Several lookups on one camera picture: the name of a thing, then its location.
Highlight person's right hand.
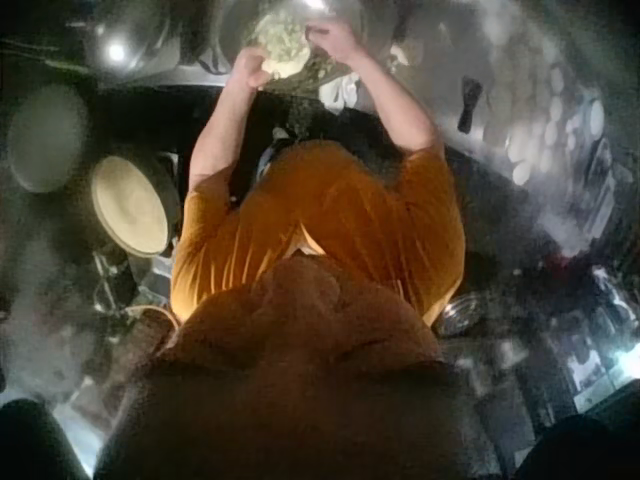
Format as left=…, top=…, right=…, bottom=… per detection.
left=305, top=20, right=362, bottom=67

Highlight person's left hand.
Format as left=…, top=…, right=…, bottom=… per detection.
left=233, top=47, right=279, bottom=92

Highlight large steel wok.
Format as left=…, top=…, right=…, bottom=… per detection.
left=212, top=0, right=371, bottom=94

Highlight chopped green vegetables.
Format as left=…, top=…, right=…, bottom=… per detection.
left=249, top=10, right=321, bottom=81

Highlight white cloth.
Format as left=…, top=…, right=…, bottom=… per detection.
left=318, top=74, right=369, bottom=112

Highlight steel pot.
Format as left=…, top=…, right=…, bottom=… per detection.
left=82, top=0, right=184, bottom=81

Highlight cream round lid bucket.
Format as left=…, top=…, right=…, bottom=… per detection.
left=89, top=153, right=182, bottom=259

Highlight grey round lid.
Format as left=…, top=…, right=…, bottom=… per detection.
left=6, top=84, right=91, bottom=194

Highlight group of round white containers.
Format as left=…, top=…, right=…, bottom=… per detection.
left=487, top=29, right=609, bottom=185

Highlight small steel bowl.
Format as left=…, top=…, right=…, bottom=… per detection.
left=433, top=291, right=494, bottom=335

